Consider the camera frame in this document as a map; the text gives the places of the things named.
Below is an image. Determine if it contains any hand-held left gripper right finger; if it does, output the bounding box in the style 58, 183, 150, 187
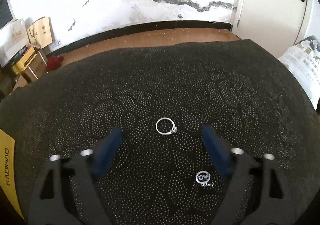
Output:
202, 125, 297, 225

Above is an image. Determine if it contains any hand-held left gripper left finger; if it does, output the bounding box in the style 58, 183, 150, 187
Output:
29, 128, 122, 225

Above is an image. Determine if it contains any silver ring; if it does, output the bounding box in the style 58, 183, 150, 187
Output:
155, 117, 178, 136

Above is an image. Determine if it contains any yellow cardboard storage box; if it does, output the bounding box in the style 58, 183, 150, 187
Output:
0, 128, 26, 221

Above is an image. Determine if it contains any small round silver pendant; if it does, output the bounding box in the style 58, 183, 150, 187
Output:
195, 170, 215, 188

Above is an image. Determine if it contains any black patterned mat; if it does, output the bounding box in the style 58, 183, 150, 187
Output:
0, 39, 320, 225

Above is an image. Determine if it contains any red cloth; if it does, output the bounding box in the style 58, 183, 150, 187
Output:
47, 56, 64, 72

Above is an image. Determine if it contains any brown cardboard box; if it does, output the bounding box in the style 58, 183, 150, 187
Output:
20, 51, 48, 83

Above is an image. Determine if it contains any white printed plastic bag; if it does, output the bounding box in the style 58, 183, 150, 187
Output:
277, 40, 320, 109

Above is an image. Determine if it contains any yellow flat carton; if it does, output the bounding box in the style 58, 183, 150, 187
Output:
10, 46, 38, 74

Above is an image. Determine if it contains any beige paper bag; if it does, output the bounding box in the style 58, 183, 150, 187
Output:
26, 16, 55, 49

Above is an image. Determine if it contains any white paper bag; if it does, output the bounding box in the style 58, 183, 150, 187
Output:
0, 18, 27, 67

